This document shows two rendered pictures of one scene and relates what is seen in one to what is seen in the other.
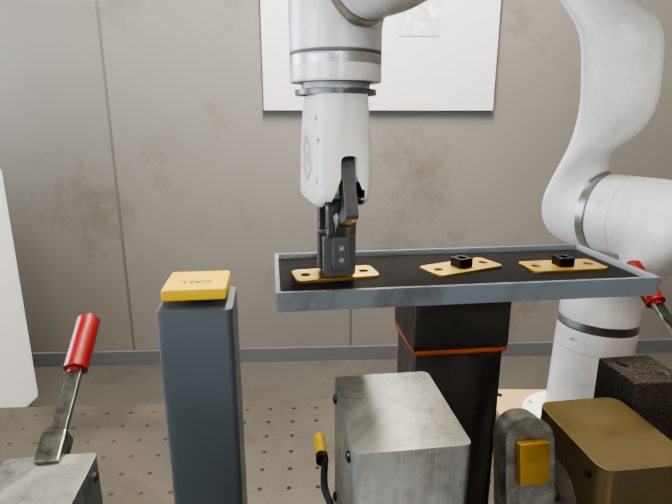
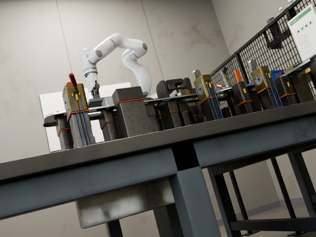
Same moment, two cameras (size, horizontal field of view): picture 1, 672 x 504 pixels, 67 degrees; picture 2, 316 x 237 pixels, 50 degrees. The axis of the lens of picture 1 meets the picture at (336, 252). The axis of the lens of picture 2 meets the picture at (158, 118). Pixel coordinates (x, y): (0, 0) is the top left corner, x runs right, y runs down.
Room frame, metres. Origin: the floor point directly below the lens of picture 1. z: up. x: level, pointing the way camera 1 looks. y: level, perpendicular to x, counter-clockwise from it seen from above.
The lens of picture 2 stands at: (-1.42, 0.28, 0.53)
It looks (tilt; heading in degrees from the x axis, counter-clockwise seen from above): 13 degrees up; 342
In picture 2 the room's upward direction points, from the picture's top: 15 degrees counter-clockwise
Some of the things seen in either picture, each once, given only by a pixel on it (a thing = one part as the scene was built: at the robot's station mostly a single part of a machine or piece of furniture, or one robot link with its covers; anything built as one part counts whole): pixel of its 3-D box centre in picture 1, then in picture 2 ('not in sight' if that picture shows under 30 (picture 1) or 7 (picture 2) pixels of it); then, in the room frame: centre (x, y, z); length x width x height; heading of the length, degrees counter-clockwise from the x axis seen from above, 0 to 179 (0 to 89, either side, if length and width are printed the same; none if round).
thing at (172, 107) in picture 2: not in sight; (174, 130); (0.20, -0.31, 0.84); 0.12 x 0.05 x 0.29; 7
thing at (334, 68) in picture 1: (335, 73); (90, 73); (0.49, 0.00, 1.35); 0.09 x 0.08 x 0.03; 14
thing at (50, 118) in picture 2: not in sight; (177, 100); (0.20, -0.37, 1.00); 1.38 x 0.22 x 0.02; 97
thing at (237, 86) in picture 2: not in sight; (248, 109); (0.06, -0.68, 0.84); 0.10 x 0.05 x 0.29; 7
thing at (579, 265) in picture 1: (562, 261); not in sight; (0.52, -0.24, 1.17); 0.08 x 0.04 x 0.01; 99
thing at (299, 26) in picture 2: not in sight; (307, 33); (0.24, -1.41, 1.30); 0.23 x 0.02 x 0.31; 7
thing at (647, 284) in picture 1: (451, 272); (117, 100); (0.51, -0.12, 1.16); 0.37 x 0.14 x 0.02; 97
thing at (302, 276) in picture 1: (335, 269); not in sight; (0.49, 0.00, 1.17); 0.08 x 0.04 x 0.01; 104
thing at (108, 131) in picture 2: not in sight; (112, 141); (0.16, 0.03, 0.84); 0.12 x 0.05 x 0.29; 7
